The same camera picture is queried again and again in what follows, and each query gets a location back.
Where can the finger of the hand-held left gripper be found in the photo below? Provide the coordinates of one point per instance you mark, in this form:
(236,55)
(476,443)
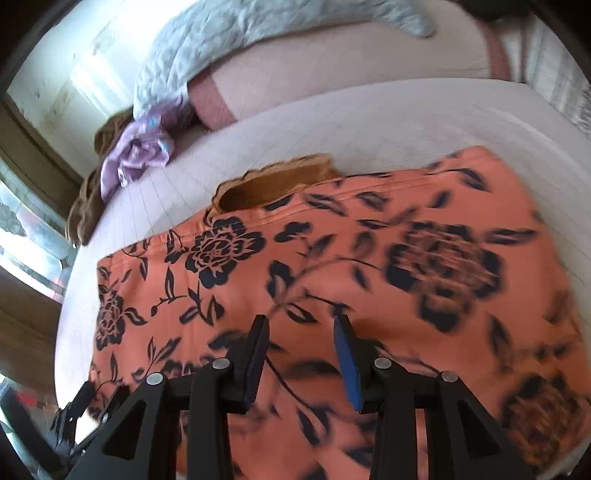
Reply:
(83,399)

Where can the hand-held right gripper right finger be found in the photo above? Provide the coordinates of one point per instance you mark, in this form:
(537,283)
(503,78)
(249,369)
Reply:
(347,364)

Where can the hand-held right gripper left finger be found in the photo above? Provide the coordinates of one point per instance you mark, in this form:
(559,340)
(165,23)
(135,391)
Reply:
(256,360)

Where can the orange floral blouse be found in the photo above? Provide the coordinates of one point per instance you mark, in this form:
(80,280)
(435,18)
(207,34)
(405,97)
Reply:
(415,258)

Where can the brown fleece garment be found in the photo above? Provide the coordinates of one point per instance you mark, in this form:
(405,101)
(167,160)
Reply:
(90,203)

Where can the purple floral cloth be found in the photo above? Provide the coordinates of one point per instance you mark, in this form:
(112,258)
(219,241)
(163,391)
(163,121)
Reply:
(138,152)

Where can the pink bolster cushion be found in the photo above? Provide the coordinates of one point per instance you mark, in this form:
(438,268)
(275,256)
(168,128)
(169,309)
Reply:
(351,69)

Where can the grey quilted pillow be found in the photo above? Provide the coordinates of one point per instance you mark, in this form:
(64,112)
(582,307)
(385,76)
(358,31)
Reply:
(221,55)

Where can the striped floral back cushion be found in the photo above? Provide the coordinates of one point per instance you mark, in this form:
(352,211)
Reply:
(549,69)

